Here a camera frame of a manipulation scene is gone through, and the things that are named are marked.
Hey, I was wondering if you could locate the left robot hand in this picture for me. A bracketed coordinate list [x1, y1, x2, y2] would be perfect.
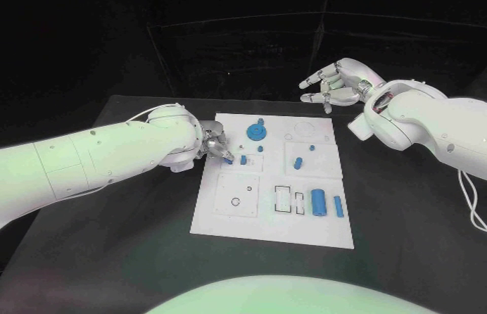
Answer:
[196, 120, 235, 161]

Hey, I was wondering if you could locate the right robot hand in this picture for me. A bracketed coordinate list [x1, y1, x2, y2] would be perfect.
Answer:
[299, 57, 388, 115]

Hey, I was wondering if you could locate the white task board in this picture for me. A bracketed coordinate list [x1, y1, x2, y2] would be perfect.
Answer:
[189, 112, 355, 250]

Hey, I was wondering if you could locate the blue gear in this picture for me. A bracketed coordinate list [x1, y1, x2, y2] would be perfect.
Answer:
[245, 123, 268, 142]

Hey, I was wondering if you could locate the large blue cylinder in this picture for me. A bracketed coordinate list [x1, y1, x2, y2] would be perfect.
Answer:
[310, 188, 329, 218]

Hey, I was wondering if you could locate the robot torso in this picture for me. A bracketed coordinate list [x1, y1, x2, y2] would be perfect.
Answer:
[144, 275, 441, 314]

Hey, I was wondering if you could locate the white cable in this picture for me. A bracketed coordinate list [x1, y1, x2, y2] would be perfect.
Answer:
[123, 103, 183, 123]
[457, 170, 487, 232]

